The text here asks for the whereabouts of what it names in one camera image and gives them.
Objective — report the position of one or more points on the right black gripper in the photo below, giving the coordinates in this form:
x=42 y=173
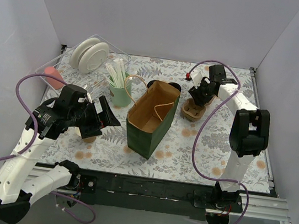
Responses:
x=200 y=90

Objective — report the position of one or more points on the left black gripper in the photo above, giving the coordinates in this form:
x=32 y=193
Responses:
x=96 y=121

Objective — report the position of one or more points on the brown cardboard cup carrier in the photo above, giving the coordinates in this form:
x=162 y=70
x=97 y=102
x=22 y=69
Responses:
x=201 y=100

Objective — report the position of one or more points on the green brown paper bag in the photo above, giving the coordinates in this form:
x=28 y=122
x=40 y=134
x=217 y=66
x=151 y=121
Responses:
x=150 y=117

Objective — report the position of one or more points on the brown paper coffee cup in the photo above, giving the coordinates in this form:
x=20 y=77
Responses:
x=150 y=83

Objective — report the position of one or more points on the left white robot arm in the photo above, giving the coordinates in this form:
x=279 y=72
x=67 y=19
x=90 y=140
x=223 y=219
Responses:
x=17 y=194

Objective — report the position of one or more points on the black coffee lid stack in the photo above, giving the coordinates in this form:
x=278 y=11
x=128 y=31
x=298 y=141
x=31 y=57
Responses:
x=175 y=85

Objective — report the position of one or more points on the green straw holder cup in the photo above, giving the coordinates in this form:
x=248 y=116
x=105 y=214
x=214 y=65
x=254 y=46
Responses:
x=119 y=95

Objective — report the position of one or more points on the white wrapped straws bundle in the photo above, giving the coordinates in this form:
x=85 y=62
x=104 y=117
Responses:
x=117 y=73

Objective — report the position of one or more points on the clear plastic dish rack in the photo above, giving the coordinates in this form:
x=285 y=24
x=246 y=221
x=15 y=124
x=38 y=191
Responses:
x=97 y=78

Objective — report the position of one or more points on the white plate front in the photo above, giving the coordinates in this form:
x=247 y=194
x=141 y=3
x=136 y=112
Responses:
x=93 y=57

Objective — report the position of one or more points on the white plate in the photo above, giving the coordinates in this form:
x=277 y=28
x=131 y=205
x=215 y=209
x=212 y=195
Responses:
x=93 y=57
x=80 y=50

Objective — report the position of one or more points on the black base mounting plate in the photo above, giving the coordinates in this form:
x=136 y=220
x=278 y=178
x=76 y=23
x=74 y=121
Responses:
x=164 y=196

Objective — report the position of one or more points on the white plate rear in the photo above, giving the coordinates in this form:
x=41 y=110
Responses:
x=80 y=50

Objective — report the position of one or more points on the pink plastic cup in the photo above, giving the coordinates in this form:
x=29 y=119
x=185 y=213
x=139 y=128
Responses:
x=54 y=78

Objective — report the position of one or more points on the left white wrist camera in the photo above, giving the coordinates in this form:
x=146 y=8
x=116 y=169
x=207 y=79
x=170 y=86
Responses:
x=89 y=95

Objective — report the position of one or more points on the aluminium frame rail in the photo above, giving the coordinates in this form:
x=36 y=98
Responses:
x=261 y=207

